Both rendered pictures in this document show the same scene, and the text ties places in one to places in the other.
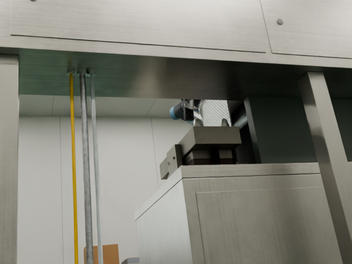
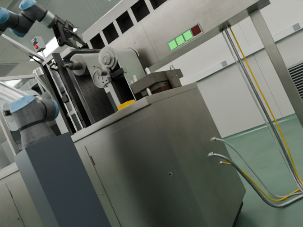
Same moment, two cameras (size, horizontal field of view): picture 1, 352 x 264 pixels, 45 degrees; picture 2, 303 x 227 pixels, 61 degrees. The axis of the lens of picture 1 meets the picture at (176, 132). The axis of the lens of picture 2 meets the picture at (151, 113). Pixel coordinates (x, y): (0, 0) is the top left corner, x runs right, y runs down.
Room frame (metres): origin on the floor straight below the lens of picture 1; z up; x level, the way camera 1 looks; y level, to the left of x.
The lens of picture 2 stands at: (2.56, 1.14, 0.79)
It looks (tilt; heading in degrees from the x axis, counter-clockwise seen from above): 1 degrees up; 232
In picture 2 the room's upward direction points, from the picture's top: 25 degrees counter-clockwise
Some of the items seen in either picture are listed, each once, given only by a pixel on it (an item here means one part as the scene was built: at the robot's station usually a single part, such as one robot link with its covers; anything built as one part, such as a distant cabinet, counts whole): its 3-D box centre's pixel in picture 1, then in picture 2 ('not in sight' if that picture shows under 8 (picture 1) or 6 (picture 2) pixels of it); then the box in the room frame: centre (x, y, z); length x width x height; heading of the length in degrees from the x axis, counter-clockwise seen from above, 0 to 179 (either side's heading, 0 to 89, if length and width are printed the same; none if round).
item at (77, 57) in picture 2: not in sight; (90, 64); (1.64, -0.46, 1.33); 0.25 x 0.14 x 0.14; 20
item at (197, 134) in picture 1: (196, 155); (158, 80); (1.47, -0.06, 1.00); 0.40 x 0.16 x 0.06; 20
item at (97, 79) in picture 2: not in sight; (111, 76); (1.61, -0.33, 1.17); 0.26 x 0.12 x 0.12; 20
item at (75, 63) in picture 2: not in sight; (74, 65); (1.79, -0.40, 1.33); 0.06 x 0.06 x 0.06; 20
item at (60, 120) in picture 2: not in sight; (58, 108); (1.83, -0.89, 1.18); 0.14 x 0.14 x 0.57
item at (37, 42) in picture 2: not in sight; (37, 44); (1.84, -0.70, 1.66); 0.07 x 0.07 x 0.10; 22
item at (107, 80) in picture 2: not in sight; (112, 91); (1.73, -0.19, 1.05); 0.06 x 0.05 x 0.31; 20
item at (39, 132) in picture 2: not in sight; (36, 134); (2.26, -0.10, 0.95); 0.15 x 0.15 x 0.10
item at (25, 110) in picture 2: not in sight; (26, 111); (2.25, -0.10, 1.07); 0.13 x 0.12 x 0.14; 42
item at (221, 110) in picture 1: (217, 130); (134, 72); (1.55, -0.16, 1.11); 0.23 x 0.01 x 0.18; 20
